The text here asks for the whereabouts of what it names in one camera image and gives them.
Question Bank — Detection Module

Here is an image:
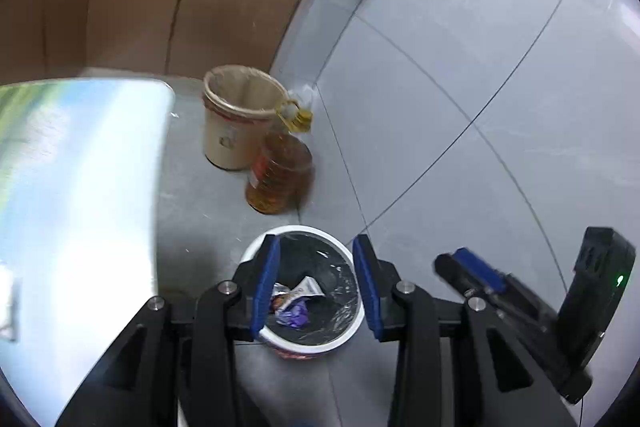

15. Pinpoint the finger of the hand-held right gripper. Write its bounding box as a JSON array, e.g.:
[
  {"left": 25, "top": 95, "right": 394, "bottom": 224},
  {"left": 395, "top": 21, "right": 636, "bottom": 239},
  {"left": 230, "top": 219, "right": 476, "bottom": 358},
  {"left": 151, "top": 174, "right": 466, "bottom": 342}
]
[
  {"left": 434, "top": 253, "right": 493, "bottom": 303},
  {"left": 452, "top": 248, "right": 521, "bottom": 295}
]

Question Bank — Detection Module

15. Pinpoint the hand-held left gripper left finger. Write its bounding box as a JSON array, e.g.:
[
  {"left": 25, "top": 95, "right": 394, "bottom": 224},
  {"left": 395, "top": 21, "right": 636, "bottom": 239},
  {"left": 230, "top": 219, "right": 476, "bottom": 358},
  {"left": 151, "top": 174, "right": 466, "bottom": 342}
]
[{"left": 55, "top": 234, "right": 282, "bottom": 427}]

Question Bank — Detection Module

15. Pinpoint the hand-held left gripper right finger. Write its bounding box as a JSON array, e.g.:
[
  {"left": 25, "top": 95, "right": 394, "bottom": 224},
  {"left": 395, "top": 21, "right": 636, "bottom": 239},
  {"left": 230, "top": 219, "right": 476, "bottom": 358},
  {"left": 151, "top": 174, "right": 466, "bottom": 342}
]
[{"left": 351, "top": 234, "right": 576, "bottom": 427}]

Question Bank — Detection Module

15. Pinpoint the white printed wrapper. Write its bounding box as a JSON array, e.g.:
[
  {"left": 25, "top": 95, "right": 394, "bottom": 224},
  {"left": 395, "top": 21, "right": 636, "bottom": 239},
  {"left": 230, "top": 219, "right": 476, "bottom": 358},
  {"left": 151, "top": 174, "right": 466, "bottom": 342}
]
[{"left": 272, "top": 276, "right": 323, "bottom": 310}]

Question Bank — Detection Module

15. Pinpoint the purple wrapper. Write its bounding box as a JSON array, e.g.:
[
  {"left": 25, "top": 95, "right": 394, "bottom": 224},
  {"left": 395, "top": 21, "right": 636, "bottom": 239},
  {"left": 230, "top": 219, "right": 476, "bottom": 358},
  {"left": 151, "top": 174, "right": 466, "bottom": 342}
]
[{"left": 275, "top": 297, "right": 308, "bottom": 328}]

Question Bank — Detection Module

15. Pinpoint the white round trash bin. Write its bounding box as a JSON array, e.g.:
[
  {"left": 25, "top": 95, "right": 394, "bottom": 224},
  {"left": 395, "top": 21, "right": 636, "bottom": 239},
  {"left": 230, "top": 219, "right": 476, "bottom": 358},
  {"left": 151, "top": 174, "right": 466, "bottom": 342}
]
[{"left": 239, "top": 225, "right": 366, "bottom": 360}]

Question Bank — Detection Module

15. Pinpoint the cooking oil bottle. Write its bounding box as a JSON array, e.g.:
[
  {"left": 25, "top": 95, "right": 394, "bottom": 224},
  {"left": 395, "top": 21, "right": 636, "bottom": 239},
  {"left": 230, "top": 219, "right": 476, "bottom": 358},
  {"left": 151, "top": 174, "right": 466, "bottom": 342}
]
[{"left": 245, "top": 99, "right": 315, "bottom": 214}]

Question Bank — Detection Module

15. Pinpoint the beige waste bin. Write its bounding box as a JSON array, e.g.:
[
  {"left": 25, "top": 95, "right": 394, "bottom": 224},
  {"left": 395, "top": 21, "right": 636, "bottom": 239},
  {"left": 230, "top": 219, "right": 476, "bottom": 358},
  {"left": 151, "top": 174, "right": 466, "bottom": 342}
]
[{"left": 202, "top": 65, "right": 292, "bottom": 172}]

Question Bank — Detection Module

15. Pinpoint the clear plastic bag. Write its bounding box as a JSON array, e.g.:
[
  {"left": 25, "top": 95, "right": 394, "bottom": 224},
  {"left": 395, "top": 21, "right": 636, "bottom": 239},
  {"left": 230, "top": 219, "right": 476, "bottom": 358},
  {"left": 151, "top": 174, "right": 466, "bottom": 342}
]
[{"left": 289, "top": 84, "right": 316, "bottom": 110}]

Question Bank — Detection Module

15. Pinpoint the landscape print table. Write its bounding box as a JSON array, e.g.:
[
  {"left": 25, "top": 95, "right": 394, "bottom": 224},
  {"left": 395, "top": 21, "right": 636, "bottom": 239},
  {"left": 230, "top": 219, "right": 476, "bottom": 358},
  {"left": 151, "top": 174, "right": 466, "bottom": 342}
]
[{"left": 0, "top": 78, "right": 176, "bottom": 427}]

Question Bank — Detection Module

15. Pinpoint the brown kitchen cabinet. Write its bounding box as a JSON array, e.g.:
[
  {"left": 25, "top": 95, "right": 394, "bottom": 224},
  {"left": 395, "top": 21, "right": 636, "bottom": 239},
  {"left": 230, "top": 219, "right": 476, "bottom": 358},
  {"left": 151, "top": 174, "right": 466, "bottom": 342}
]
[{"left": 0, "top": 0, "right": 323, "bottom": 85}]

